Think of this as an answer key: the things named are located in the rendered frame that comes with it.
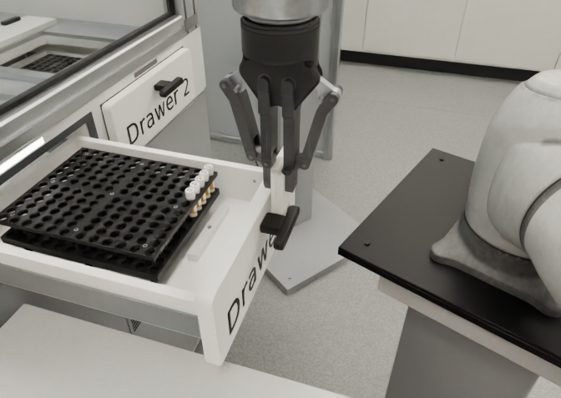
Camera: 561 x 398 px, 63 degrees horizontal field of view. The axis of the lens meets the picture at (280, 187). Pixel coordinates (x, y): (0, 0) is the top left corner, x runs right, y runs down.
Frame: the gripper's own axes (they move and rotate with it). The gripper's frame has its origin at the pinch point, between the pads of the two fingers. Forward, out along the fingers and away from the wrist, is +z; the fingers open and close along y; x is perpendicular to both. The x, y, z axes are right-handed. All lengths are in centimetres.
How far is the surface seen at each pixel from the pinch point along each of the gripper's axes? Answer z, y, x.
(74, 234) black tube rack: 3.6, 21.7, 11.3
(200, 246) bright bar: 8.8, 9.6, 3.9
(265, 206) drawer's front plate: 1.4, 1.2, 2.3
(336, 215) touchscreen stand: 90, 8, -105
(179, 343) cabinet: 74, 35, -20
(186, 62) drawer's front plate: 3, 33, -40
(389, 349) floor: 94, -20, -50
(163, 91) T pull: 2.5, 30.0, -25.0
